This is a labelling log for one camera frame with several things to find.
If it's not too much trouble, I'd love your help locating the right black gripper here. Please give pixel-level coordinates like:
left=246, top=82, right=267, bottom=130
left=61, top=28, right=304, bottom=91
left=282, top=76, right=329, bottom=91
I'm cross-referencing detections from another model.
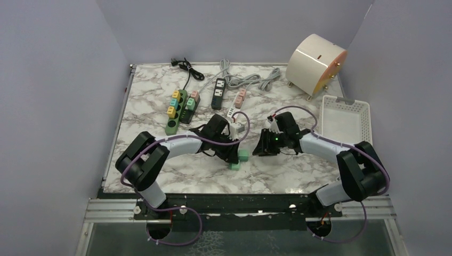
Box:
left=253, top=128, right=288, bottom=157

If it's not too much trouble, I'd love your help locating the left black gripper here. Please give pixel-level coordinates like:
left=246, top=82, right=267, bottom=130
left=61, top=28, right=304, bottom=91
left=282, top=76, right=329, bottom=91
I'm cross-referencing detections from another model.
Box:
left=211, top=132, right=239, bottom=164

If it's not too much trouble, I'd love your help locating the green plug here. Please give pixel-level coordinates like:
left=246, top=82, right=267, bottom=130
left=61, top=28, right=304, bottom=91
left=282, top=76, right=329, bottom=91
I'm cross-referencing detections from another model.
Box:
left=228, top=161, right=241, bottom=171
left=238, top=149, right=249, bottom=162
left=186, top=98, right=196, bottom=111

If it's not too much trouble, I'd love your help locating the pink plug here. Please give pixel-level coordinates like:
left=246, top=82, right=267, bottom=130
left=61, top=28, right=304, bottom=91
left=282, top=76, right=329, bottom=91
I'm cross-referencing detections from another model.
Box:
left=235, top=97, right=244, bottom=109
left=190, top=91, right=199, bottom=101
left=239, top=89, right=247, bottom=100

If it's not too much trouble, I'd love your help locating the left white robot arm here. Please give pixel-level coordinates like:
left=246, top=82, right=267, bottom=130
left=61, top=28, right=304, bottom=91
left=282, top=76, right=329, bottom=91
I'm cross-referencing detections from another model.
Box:
left=115, top=114, right=241, bottom=219

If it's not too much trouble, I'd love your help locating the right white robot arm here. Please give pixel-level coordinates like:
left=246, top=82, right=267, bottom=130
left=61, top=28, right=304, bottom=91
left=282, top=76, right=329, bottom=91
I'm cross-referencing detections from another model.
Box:
left=253, top=112, right=390, bottom=217

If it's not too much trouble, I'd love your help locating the green plug on black strip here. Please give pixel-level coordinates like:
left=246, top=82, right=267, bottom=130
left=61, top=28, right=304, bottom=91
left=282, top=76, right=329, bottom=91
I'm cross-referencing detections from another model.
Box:
left=186, top=98, right=196, bottom=111

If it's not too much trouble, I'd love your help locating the pink plug on black strip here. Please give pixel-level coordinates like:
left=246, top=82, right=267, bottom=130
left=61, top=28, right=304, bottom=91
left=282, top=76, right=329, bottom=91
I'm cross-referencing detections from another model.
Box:
left=190, top=91, right=199, bottom=101

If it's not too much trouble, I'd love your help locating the yellow plug lower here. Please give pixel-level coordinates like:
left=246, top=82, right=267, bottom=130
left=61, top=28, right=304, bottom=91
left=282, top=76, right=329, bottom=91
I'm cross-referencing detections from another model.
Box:
left=167, top=106, right=177, bottom=119

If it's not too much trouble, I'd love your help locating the yellow plug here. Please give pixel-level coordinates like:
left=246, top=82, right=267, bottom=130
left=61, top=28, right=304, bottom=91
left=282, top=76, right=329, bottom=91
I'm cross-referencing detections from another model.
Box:
left=167, top=106, right=177, bottom=119
left=172, top=91, right=181, bottom=100

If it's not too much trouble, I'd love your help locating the blue plug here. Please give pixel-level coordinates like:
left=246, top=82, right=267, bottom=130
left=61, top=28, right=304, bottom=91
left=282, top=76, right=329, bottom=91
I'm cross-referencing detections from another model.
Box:
left=170, top=98, right=179, bottom=109

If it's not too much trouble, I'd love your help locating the yellow plug upper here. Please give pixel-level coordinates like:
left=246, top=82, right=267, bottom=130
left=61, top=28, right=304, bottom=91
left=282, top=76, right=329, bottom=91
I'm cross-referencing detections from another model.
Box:
left=172, top=91, right=181, bottom=100

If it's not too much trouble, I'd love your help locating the white power strip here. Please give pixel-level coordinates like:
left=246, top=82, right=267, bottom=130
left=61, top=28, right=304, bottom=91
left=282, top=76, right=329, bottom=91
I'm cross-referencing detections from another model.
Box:
left=227, top=96, right=240, bottom=121

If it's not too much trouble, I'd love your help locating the black power strip middle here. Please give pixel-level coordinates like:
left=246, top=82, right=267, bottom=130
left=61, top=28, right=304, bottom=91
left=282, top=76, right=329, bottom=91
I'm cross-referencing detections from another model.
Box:
left=211, top=78, right=226, bottom=110

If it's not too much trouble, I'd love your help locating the black power strip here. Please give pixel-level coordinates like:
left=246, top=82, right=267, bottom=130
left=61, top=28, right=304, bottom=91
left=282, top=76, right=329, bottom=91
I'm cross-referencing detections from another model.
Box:
left=211, top=78, right=226, bottom=110
left=180, top=97, right=200, bottom=124

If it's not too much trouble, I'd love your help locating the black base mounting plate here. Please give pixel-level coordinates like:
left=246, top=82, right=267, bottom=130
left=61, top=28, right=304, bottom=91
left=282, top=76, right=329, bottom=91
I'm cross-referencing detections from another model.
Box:
left=97, top=192, right=343, bottom=232

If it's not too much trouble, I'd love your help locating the black power strip left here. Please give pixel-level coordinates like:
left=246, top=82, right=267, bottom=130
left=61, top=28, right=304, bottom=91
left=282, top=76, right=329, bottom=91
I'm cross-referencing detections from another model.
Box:
left=180, top=97, right=200, bottom=124

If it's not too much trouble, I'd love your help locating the green power strip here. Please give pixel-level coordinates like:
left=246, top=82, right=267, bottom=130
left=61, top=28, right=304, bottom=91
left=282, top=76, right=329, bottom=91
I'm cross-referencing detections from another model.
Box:
left=165, top=90, right=188, bottom=135

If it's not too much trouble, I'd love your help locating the white plastic basket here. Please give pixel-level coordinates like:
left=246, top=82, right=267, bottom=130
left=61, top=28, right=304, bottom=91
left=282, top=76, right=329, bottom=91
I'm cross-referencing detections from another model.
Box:
left=319, top=95, right=373, bottom=145

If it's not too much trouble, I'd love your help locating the beige cylindrical container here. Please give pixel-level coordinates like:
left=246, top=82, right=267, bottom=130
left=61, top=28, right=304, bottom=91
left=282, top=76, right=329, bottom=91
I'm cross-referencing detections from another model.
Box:
left=285, top=34, right=348, bottom=98

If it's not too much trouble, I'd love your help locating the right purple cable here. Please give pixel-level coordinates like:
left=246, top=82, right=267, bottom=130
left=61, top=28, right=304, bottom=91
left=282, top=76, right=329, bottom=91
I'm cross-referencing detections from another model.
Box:
left=268, top=105, right=392, bottom=244

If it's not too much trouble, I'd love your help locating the purple cable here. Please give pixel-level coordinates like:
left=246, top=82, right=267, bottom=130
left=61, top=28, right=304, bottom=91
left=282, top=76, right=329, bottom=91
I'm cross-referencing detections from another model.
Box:
left=120, top=111, right=252, bottom=246
left=268, top=105, right=392, bottom=244

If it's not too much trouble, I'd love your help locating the grey coiled cable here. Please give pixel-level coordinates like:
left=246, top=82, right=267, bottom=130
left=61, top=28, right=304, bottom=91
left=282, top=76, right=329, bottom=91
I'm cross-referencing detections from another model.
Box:
left=203, top=58, right=262, bottom=90

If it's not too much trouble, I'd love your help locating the black power cable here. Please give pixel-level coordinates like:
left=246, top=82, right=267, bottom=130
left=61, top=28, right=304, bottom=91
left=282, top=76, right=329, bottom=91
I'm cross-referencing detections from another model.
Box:
left=171, top=58, right=206, bottom=89

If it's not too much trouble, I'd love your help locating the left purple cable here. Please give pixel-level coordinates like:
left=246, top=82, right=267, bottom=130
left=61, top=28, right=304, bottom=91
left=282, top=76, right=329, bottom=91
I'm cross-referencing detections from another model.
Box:
left=120, top=111, right=252, bottom=246

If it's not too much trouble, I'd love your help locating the aluminium rail frame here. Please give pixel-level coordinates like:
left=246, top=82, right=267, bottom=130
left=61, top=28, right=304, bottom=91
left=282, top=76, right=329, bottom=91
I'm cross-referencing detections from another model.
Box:
left=76, top=194, right=408, bottom=255

